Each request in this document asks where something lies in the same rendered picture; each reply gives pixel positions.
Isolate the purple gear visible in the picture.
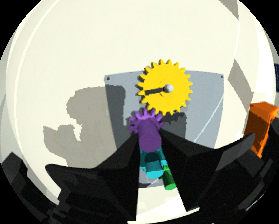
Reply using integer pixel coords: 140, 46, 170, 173
128, 108, 164, 152

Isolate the teal gear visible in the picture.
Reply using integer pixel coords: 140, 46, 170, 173
140, 147, 168, 179

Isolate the yellow gear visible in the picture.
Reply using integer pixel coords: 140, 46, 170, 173
136, 59, 192, 116

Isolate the green gear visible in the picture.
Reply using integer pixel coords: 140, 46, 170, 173
158, 165, 176, 190

